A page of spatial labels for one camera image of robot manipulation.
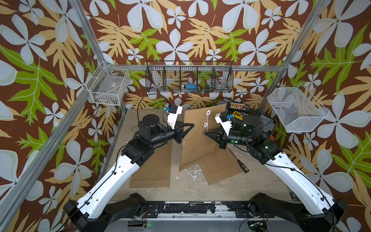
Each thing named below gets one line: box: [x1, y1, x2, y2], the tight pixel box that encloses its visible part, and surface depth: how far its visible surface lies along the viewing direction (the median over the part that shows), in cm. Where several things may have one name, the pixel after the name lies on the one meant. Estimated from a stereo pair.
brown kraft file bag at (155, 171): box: [128, 140, 173, 189], surface depth 87 cm
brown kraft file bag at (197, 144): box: [179, 103, 227, 172], surface depth 63 cm
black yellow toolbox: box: [225, 101, 276, 133], surface depth 96 cm
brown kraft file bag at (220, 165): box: [199, 147, 243, 186], surface depth 91 cm
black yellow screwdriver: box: [228, 148, 250, 174], surface depth 90 cm
